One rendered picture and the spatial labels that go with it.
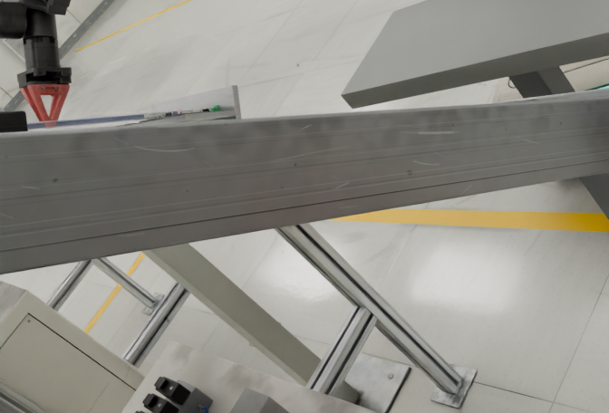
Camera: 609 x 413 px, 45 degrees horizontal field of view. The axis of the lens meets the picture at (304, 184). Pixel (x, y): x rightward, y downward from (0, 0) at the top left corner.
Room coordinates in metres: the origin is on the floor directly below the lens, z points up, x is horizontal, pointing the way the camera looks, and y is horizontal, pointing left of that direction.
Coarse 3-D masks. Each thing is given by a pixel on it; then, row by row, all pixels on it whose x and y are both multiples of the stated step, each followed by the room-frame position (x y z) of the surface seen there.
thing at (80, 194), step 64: (128, 128) 0.36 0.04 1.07; (192, 128) 0.37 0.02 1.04; (256, 128) 0.38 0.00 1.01; (320, 128) 0.39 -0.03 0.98; (384, 128) 0.41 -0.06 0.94; (448, 128) 0.42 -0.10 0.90; (512, 128) 0.44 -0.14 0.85; (576, 128) 0.47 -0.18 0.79; (0, 192) 0.33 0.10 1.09; (64, 192) 0.34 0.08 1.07; (128, 192) 0.35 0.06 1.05; (192, 192) 0.36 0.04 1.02; (256, 192) 0.37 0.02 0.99; (320, 192) 0.38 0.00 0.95; (384, 192) 0.39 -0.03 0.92; (448, 192) 0.41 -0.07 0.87; (0, 256) 0.32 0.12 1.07; (64, 256) 0.33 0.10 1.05
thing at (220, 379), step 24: (168, 360) 0.96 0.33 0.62; (192, 360) 0.91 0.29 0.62; (216, 360) 0.87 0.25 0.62; (144, 384) 0.96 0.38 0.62; (192, 384) 0.86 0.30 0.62; (216, 384) 0.82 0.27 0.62; (240, 384) 0.78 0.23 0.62; (264, 384) 0.75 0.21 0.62; (288, 384) 0.72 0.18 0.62; (144, 408) 0.91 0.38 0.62; (216, 408) 0.78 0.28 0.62; (288, 408) 0.68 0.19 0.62; (312, 408) 0.65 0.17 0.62; (336, 408) 0.62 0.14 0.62; (360, 408) 0.60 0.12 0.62
